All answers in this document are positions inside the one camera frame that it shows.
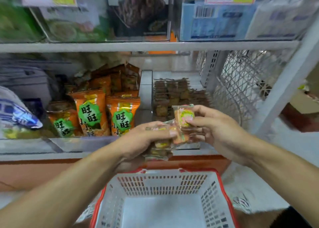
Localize white basket with red rim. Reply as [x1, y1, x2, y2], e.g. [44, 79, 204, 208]
[90, 168, 239, 228]

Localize person's right forearm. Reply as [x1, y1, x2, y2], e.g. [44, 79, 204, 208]
[243, 141, 319, 228]

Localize blue product box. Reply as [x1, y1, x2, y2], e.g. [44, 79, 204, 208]
[179, 0, 257, 41]

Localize clear plastic shelf front guard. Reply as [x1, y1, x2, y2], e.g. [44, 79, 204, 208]
[0, 136, 118, 153]

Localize dark green product bag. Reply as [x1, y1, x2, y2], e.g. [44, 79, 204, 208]
[0, 0, 46, 42]

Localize green white product box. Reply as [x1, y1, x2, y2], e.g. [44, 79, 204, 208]
[32, 0, 110, 42]

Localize row of small snack packets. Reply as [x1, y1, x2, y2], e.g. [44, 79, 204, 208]
[154, 78, 210, 121]

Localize white metal shelf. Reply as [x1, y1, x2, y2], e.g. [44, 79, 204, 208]
[0, 0, 319, 161]

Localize person's left shoe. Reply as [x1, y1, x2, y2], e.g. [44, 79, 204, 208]
[75, 200, 96, 223]

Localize orange shelf base panel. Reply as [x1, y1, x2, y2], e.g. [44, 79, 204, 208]
[0, 155, 231, 191]

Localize group of orange snack bags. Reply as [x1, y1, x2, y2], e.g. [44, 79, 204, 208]
[47, 63, 142, 138]

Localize person's right shoe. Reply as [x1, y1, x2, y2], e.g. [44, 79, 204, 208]
[232, 193, 256, 213]

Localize black product box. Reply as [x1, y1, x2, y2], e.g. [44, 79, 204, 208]
[107, 0, 172, 40]

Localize person's left forearm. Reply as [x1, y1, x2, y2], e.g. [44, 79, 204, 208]
[0, 145, 126, 228]

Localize brown cardboard box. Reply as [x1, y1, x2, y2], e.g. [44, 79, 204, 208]
[281, 66, 319, 132]

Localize person's black shorts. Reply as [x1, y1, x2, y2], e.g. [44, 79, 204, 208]
[271, 205, 314, 228]

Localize bundle of snack packets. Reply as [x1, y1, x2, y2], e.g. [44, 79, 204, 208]
[172, 105, 197, 131]
[145, 121, 192, 161]

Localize person's left hand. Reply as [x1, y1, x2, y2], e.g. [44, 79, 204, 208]
[114, 121, 179, 161]

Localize person's shoe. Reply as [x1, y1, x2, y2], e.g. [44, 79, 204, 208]
[232, 193, 256, 213]
[75, 200, 96, 223]

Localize blue white snack bag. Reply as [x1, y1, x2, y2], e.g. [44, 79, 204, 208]
[0, 86, 43, 139]

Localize person's right hand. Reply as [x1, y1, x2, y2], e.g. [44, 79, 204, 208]
[184, 106, 252, 166]

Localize white perforated side panel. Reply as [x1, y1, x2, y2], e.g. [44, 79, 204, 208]
[197, 50, 295, 131]

